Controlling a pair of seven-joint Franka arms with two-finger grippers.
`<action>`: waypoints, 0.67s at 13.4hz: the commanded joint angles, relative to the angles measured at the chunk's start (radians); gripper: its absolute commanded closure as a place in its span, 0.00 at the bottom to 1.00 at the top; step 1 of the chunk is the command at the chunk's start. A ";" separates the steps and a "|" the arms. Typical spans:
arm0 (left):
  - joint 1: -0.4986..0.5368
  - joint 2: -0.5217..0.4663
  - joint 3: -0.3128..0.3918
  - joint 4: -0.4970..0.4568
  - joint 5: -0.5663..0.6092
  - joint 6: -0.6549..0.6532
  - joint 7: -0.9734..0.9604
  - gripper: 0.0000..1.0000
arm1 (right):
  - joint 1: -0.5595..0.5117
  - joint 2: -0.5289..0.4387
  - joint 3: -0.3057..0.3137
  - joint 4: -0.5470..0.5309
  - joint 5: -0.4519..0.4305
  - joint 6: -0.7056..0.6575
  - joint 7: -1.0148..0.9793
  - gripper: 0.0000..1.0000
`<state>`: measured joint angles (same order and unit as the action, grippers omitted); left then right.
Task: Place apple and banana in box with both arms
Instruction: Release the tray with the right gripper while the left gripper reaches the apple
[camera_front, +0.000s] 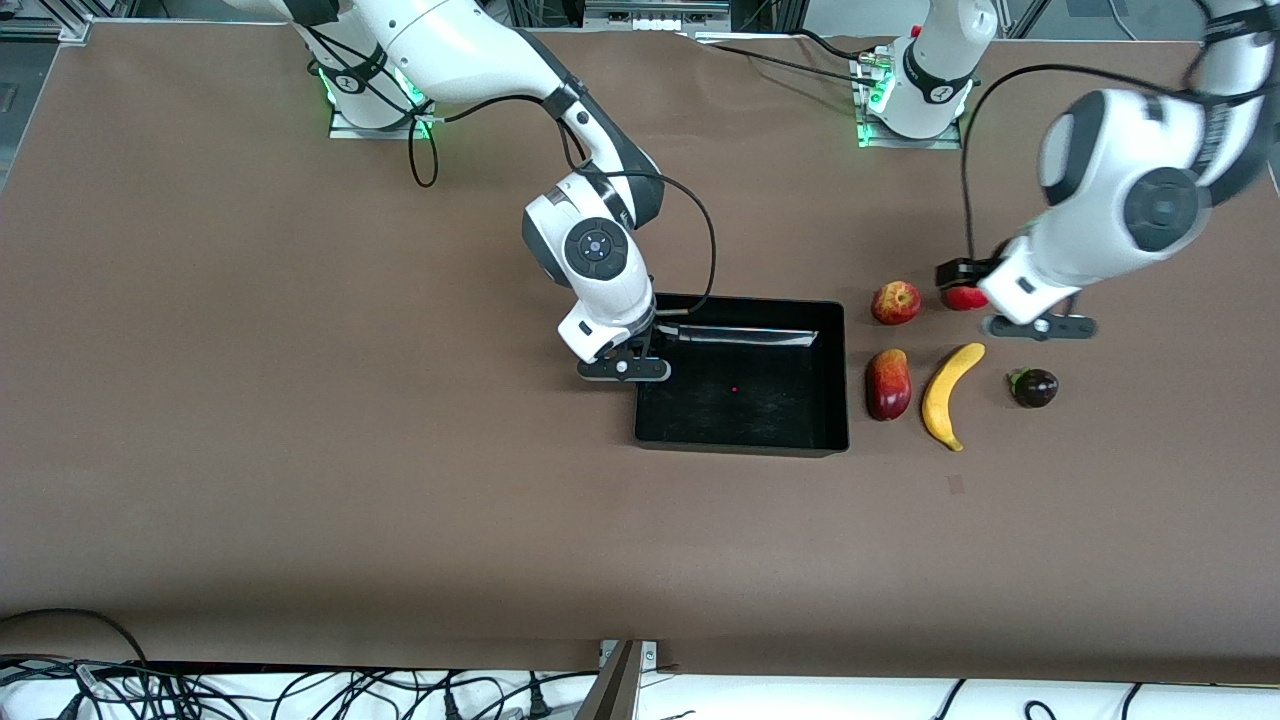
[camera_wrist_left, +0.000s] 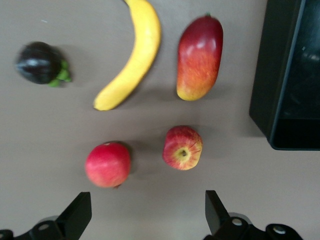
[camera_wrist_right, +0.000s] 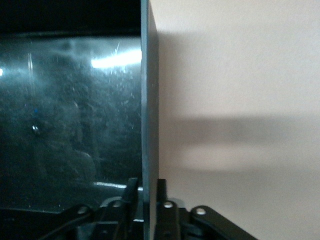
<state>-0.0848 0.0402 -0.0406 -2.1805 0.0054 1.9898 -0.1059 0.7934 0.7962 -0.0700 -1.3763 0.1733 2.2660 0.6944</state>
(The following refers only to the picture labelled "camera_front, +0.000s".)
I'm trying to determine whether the yellow banana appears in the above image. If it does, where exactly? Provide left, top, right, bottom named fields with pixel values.
left=921, top=342, right=987, bottom=453

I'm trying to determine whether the red yellow apple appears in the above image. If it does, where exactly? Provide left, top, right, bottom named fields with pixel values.
left=870, top=281, right=924, bottom=326

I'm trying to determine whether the dark purple eggplant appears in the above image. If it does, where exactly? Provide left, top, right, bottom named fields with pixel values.
left=1007, top=367, right=1060, bottom=409

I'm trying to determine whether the aluminium frame rail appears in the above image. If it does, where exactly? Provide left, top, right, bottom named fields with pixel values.
left=0, top=0, right=96, bottom=44

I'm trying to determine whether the small metal bracket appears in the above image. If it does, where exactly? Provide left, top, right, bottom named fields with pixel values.
left=598, top=640, right=659, bottom=671

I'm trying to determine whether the black plastic box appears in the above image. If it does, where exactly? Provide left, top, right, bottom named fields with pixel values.
left=633, top=293, right=851, bottom=459

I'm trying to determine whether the black table cable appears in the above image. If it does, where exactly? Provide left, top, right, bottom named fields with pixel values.
left=690, top=35, right=881, bottom=87
left=795, top=27, right=867, bottom=59

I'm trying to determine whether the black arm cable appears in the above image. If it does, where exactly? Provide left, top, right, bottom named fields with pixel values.
left=959, top=62, right=1263, bottom=263
left=300, top=20, right=718, bottom=319

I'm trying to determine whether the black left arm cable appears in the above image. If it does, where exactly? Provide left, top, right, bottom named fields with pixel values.
left=959, top=62, right=1263, bottom=263

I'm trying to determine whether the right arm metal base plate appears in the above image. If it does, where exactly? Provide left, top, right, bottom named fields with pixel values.
left=328, top=98, right=435, bottom=141

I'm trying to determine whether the red yellow mango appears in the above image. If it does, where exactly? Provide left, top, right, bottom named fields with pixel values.
left=865, top=348, right=913, bottom=422

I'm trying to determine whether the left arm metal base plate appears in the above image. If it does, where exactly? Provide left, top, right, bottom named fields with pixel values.
left=855, top=50, right=963, bottom=151

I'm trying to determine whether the dark metal pole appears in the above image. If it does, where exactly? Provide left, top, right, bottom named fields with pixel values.
left=575, top=640, right=641, bottom=720

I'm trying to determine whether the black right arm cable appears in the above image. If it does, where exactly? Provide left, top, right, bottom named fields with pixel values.
left=300, top=20, right=718, bottom=319

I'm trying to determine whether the grey power strip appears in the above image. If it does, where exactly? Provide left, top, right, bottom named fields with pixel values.
left=583, top=0, right=733, bottom=33

